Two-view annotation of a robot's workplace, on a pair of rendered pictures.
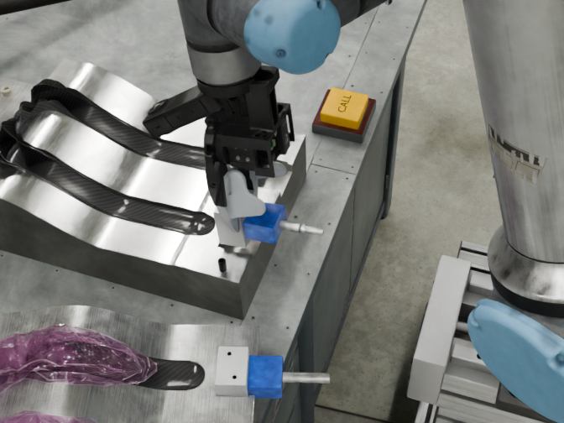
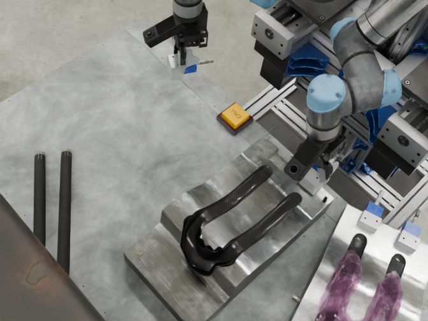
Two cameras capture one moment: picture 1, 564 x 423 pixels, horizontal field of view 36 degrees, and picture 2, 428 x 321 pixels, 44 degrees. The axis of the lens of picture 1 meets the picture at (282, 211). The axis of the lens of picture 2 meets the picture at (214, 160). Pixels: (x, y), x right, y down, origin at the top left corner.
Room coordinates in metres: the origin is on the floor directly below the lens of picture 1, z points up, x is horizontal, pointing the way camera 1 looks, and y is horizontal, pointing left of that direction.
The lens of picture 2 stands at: (0.70, 0.78, 2.13)
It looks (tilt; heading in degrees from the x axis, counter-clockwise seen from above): 60 degrees down; 287
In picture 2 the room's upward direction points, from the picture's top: 9 degrees clockwise
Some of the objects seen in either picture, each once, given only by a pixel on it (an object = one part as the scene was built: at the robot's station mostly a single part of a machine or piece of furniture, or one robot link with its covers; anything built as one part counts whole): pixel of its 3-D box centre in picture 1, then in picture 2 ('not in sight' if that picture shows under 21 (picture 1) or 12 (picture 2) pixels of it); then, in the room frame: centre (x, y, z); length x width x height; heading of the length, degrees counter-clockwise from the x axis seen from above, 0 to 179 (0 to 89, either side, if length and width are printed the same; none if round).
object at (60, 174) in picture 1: (106, 154); (241, 216); (0.78, 0.23, 0.92); 0.35 x 0.16 x 0.09; 68
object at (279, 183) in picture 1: (270, 182); (278, 162); (0.76, 0.01, 0.87); 0.05 x 0.05 x 0.04; 68
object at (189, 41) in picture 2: not in sight; (188, 25); (1.11, -0.13, 1.09); 0.09 x 0.08 x 0.12; 41
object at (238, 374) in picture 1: (274, 377); (374, 209); (0.47, 0.02, 0.86); 0.13 x 0.05 x 0.05; 85
